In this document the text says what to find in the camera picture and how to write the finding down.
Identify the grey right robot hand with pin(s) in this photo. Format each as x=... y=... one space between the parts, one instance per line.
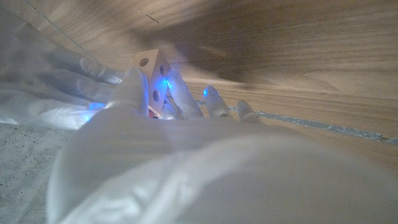
x=46 y=87

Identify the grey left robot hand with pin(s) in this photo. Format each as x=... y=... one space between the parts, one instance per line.
x=202 y=174

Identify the wooden block with holes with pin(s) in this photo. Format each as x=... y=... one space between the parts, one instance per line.
x=155 y=81

